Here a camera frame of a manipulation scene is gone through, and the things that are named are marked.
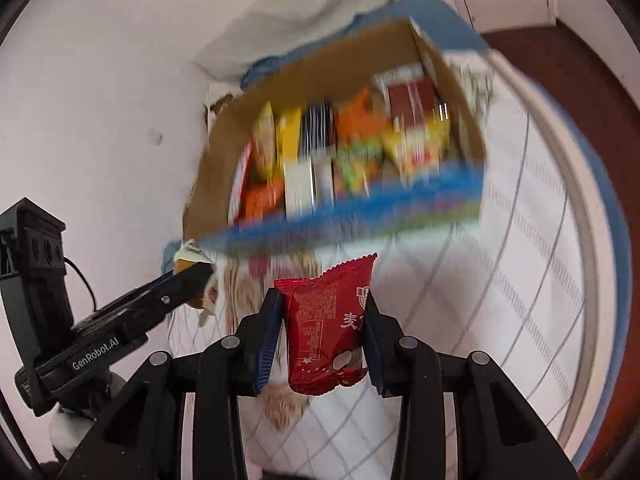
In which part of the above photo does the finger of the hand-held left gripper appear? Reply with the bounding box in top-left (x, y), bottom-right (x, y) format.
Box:
top-left (100, 262), bottom-right (215, 333)

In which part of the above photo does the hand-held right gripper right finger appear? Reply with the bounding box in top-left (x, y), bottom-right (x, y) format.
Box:
top-left (362, 299), bottom-right (583, 480)

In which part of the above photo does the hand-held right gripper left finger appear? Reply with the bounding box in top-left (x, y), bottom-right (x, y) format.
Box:
top-left (55, 287), bottom-right (286, 480)

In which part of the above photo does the yellow white snack packet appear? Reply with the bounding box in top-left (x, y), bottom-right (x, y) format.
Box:
top-left (172, 240), bottom-right (221, 328)

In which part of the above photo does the dark red snack packet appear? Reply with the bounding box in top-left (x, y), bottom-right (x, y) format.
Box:
top-left (273, 253), bottom-right (379, 396)

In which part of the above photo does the cardboard box with blue side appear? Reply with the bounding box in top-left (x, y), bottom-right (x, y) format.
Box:
top-left (162, 17), bottom-right (496, 261)

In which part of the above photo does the orange red snack packet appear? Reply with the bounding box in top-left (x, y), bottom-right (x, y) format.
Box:
top-left (240, 180), bottom-right (286, 221)

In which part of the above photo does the pink white snack packet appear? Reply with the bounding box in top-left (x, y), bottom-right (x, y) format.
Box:
top-left (229, 140), bottom-right (256, 221)

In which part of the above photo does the silver white snack packet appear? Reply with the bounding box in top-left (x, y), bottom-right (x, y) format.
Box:
top-left (314, 155), bottom-right (335, 198)

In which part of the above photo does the green yellow snack packet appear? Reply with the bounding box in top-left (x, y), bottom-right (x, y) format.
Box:
top-left (334, 142), bottom-right (383, 196)

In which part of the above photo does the yellow clear cracker packet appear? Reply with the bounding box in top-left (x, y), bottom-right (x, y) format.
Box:
top-left (252, 102), bottom-right (278, 181)

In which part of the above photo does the yellow red snack packet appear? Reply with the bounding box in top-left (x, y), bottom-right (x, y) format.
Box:
top-left (382, 122), bottom-right (451, 181)

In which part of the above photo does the plain yellow snack packet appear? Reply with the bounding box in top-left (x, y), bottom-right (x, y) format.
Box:
top-left (276, 107), bottom-right (303, 166)

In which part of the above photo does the black striped snack packet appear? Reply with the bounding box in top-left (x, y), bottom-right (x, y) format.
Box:
top-left (300, 101), bottom-right (336, 158)

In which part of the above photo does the dark red snack box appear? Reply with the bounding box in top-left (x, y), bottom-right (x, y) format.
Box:
top-left (372, 65), bottom-right (451, 133)

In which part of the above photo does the white blanket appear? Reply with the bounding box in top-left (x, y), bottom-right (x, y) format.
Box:
top-left (192, 0), bottom-right (416, 93)

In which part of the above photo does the blue cloth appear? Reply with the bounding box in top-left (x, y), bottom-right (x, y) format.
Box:
top-left (242, 0), bottom-right (493, 91)

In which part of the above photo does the black cable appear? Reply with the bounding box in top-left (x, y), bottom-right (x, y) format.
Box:
top-left (62, 257), bottom-right (98, 313)

